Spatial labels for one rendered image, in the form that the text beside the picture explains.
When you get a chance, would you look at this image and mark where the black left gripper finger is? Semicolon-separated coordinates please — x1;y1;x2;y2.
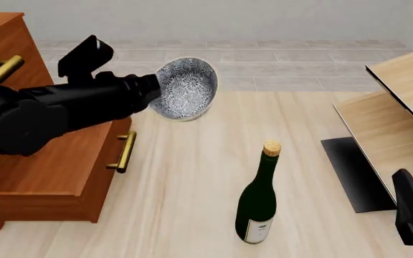
150;75;165;104

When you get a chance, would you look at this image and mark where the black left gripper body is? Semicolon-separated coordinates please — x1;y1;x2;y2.
121;73;157;115

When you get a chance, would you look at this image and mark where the blue-white patterned bowl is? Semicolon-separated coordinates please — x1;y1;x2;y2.
148;56;219;123

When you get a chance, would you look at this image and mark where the wooden cabinet drawer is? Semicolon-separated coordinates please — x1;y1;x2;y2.
0;117;133;224
0;24;55;87

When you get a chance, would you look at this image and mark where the pale wooden rack, black base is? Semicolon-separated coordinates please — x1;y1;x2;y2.
320;44;413;214

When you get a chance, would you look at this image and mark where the dark green wine bottle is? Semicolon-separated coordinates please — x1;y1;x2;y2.
234;139;283;245

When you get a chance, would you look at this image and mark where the brass drawer handle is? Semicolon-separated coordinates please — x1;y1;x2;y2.
105;130;138;174
0;54;26;85

